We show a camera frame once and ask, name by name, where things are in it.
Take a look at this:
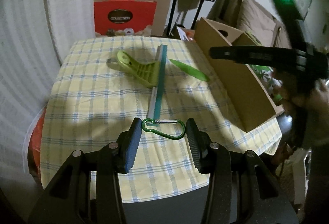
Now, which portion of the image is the green carabiner clip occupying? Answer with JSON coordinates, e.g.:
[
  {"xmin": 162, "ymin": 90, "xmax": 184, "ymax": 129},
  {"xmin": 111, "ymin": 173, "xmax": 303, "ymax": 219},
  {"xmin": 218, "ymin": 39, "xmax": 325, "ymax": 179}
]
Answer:
[{"xmin": 142, "ymin": 118, "xmax": 186, "ymax": 140}]

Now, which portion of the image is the green plastic knife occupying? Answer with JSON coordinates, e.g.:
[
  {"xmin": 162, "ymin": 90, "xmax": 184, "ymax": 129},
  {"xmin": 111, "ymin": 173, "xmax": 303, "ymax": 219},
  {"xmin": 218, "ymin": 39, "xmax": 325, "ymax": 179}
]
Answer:
[{"xmin": 169, "ymin": 59, "xmax": 210, "ymax": 82}]

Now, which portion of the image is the green handled squeegee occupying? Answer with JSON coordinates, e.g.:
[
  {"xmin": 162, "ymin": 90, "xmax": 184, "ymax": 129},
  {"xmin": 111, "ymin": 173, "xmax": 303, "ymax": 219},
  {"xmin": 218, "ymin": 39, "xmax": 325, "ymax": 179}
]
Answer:
[{"xmin": 117, "ymin": 44, "xmax": 167, "ymax": 120}]

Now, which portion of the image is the green labelled tin can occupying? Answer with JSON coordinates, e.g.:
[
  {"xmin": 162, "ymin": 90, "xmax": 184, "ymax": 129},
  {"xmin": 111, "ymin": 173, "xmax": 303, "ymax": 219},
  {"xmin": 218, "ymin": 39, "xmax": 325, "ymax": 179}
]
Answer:
[{"xmin": 249, "ymin": 64, "xmax": 282, "ymax": 106}]

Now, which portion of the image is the person's right hand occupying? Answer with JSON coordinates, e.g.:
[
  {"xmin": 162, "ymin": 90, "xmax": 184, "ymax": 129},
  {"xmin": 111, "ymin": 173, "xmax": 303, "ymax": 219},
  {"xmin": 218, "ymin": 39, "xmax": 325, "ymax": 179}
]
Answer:
[{"xmin": 278, "ymin": 80, "xmax": 328, "ymax": 148}]

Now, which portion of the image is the beige sofa pillow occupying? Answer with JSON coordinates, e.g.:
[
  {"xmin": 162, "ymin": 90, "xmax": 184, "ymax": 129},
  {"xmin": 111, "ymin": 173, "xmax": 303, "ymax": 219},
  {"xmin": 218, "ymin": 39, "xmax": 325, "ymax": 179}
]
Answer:
[
  {"xmin": 274, "ymin": 19, "xmax": 292, "ymax": 49},
  {"xmin": 236, "ymin": 0, "xmax": 277, "ymax": 47}
]

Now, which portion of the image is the black green small device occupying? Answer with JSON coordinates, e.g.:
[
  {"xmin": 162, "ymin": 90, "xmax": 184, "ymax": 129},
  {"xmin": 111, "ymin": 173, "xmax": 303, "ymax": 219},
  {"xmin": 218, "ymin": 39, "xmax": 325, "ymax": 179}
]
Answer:
[{"xmin": 245, "ymin": 30, "xmax": 262, "ymax": 46}]

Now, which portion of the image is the brown cardboard storage box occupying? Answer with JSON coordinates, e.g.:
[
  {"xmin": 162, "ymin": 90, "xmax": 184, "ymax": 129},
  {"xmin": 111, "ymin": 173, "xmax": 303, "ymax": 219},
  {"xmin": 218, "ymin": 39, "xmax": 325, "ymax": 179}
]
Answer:
[{"xmin": 194, "ymin": 18, "xmax": 283, "ymax": 132}]

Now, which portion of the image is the yellow checked tablecloth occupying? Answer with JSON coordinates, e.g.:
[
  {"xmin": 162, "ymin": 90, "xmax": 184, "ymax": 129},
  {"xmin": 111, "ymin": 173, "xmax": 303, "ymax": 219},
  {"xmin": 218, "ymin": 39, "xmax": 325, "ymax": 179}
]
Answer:
[{"xmin": 40, "ymin": 35, "xmax": 283, "ymax": 203}]

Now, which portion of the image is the orange stool under table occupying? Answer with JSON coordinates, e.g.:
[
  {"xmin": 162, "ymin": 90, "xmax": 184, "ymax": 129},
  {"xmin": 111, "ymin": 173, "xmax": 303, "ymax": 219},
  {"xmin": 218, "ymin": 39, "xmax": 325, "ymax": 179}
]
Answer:
[{"xmin": 27, "ymin": 109, "xmax": 46, "ymax": 183}]

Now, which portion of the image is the large brown cardboard carton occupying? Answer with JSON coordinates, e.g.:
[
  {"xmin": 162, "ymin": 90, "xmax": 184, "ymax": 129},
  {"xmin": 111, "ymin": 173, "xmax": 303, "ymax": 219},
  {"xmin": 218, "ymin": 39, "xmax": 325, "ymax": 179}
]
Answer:
[{"xmin": 139, "ymin": 0, "xmax": 171, "ymax": 37}]

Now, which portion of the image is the red collection gift box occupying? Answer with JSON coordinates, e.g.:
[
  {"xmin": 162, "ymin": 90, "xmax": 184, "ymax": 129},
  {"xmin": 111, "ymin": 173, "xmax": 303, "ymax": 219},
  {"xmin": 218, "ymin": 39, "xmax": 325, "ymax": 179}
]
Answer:
[{"xmin": 94, "ymin": 0, "xmax": 157, "ymax": 37}]

